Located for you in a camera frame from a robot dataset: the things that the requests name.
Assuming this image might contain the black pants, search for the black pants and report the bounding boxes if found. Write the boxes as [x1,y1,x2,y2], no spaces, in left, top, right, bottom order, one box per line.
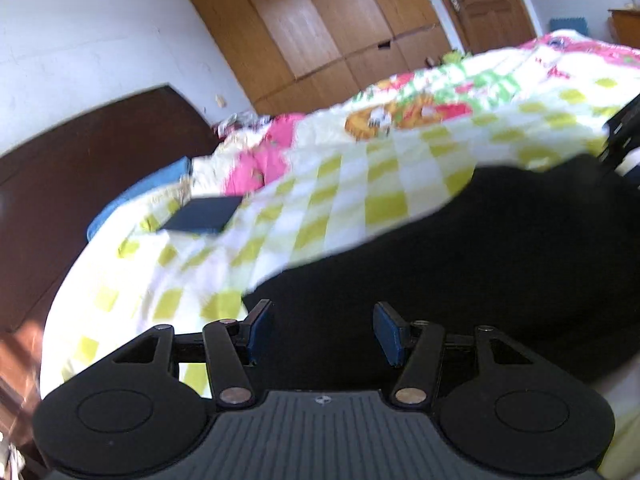
[244,156,639,390]

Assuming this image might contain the blue pillow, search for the blue pillow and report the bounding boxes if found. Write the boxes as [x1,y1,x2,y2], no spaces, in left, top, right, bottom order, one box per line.
[86,157,191,242]

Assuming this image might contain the wooden wardrobe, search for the wooden wardrobe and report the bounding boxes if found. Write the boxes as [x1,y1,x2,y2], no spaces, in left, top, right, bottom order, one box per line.
[191,0,451,115]

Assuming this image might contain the wooden desk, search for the wooden desk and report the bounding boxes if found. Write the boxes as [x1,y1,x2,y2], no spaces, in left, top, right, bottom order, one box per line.
[610,9,640,49]

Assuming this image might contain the pink cartoon quilt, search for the pink cartoon quilt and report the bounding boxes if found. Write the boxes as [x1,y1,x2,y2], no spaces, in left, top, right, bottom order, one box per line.
[190,29,639,197]

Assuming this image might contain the dark blue tablet case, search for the dark blue tablet case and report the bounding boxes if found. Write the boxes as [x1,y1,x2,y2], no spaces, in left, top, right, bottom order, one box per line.
[160,195,243,234]

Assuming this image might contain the dark wooden headboard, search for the dark wooden headboard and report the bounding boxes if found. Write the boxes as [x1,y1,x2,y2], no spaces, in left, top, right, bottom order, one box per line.
[1,86,217,332]

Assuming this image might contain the wooden door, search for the wooden door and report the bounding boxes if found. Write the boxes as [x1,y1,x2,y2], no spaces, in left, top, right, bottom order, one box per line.
[442,0,536,54]

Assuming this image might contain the blue foam mat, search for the blue foam mat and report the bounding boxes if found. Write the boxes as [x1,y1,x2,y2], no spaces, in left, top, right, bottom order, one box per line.
[549,18,589,36]

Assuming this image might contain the yellow white checkered bedsheet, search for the yellow white checkered bedsheet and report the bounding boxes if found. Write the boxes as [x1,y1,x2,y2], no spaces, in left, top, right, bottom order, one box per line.
[38,49,640,480]

